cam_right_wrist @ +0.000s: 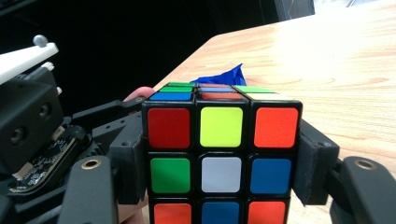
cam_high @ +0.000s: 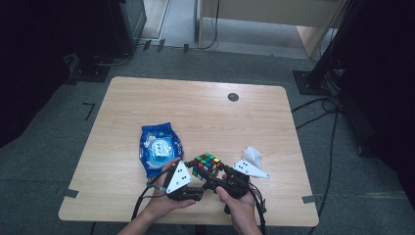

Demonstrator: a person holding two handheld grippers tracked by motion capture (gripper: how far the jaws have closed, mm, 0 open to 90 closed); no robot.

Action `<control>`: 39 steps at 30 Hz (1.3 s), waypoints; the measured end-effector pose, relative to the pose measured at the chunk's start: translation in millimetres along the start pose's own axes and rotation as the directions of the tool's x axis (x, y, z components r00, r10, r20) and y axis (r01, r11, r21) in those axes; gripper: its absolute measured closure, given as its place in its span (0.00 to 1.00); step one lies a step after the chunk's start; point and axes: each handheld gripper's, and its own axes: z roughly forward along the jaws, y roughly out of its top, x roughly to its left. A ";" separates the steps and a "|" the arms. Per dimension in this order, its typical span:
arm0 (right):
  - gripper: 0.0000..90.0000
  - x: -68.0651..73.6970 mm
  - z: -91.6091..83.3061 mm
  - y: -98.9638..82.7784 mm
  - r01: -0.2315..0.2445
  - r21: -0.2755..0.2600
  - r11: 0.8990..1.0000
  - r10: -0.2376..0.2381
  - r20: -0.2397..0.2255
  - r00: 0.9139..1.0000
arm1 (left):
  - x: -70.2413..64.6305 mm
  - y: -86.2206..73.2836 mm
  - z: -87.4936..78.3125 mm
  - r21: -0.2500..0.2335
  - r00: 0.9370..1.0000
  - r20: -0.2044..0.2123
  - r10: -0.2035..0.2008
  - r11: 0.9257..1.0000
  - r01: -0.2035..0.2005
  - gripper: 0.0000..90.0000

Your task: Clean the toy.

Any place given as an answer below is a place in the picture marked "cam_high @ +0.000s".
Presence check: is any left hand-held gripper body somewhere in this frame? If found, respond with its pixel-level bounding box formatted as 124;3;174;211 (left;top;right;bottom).
165;160;206;202

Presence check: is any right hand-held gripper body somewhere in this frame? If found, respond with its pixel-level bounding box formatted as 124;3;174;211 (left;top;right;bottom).
224;159;270;200

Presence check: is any multicoloured puzzle cube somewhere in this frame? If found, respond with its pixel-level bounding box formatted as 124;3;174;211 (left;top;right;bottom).
191;152;225;184

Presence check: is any person's right hand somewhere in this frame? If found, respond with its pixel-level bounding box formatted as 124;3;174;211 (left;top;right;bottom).
214;185;258;227

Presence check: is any person's left hand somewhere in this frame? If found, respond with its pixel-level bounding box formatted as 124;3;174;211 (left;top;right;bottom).
144;157;197;217

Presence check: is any white crumpled tissue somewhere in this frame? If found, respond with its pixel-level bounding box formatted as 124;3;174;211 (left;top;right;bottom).
243;146;264;170

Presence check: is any blue snack bag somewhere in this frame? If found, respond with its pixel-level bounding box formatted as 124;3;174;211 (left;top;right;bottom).
139;121;185;179

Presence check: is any black tape corner mark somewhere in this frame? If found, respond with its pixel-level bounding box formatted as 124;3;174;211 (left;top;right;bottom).
81;102;96;121

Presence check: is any black metal stand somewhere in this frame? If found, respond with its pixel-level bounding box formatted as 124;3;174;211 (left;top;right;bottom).
292;0;356;97

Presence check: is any dark glass-front cabinet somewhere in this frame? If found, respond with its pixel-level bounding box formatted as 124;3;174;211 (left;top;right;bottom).
106;0;148;57

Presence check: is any light wooden desk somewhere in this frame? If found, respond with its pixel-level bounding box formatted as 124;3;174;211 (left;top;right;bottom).
197;0;347;59

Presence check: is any right hand-held gripper cable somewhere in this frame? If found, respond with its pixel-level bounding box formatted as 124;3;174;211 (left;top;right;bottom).
249;184;269;235

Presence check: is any hand-held gripper cable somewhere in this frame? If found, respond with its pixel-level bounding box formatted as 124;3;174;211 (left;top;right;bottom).
131;169;170;221
249;184;269;235

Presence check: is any left hand-held gripper cable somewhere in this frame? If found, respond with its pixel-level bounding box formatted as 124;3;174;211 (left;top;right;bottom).
131;169;170;221

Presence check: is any long black floor cable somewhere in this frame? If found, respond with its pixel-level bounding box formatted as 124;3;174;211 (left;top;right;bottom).
306;111;341;235

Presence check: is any looped black floor cable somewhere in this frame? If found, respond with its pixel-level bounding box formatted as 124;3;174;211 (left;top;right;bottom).
291;96;343;130

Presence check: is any black stand base plate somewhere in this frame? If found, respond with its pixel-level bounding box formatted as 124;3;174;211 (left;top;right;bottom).
67;53;112;83

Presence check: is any hanging black cable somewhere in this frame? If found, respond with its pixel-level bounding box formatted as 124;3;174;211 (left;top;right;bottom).
199;0;220;51

